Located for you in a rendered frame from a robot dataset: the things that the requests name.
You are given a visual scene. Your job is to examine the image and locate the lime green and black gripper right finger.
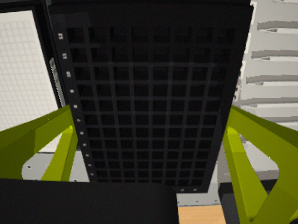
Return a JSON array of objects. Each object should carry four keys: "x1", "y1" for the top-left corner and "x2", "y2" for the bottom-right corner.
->
[{"x1": 223, "y1": 105, "x2": 298, "y2": 224}]

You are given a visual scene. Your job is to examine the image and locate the black well plate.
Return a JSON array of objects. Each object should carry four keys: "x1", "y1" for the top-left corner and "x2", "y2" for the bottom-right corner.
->
[{"x1": 48, "y1": 0, "x2": 254, "y2": 194}]

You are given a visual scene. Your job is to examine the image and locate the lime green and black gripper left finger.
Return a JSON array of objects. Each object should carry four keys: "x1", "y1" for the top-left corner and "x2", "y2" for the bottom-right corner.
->
[{"x1": 0, "y1": 105, "x2": 78, "y2": 181}]

